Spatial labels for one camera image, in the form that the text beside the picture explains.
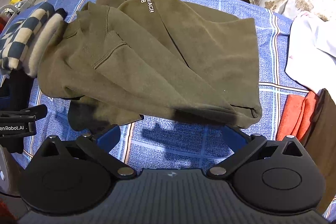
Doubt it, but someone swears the red orange cloth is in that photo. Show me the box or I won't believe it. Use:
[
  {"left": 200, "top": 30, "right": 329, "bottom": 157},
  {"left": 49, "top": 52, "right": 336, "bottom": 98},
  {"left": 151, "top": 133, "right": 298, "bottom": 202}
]
[{"left": 276, "top": 92, "right": 318, "bottom": 141}]

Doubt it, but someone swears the brown folded cloth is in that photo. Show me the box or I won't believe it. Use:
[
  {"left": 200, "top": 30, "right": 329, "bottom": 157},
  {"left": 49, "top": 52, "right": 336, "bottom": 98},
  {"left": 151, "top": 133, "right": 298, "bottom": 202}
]
[{"left": 304, "top": 89, "right": 335, "bottom": 213}]

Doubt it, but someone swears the olive green sweatshirt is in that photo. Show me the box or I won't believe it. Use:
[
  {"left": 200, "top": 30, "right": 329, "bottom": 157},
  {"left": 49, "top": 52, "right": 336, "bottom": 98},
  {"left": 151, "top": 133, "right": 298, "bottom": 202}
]
[{"left": 38, "top": 0, "right": 262, "bottom": 131}]

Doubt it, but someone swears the white cloth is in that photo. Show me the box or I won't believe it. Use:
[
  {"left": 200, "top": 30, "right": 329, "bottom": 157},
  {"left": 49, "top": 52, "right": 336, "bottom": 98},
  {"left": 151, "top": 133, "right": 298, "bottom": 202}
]
[{"left": 285, "top": 12, "right": 335, "bottom": 99}]

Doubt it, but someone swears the checkered navy cream blanket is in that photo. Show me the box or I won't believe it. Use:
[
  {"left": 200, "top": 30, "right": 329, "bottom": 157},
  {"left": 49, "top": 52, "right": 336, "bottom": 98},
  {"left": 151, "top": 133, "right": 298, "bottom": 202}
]
[{"left": 1, "top": 2, "right": 67, "bottom": 78}]

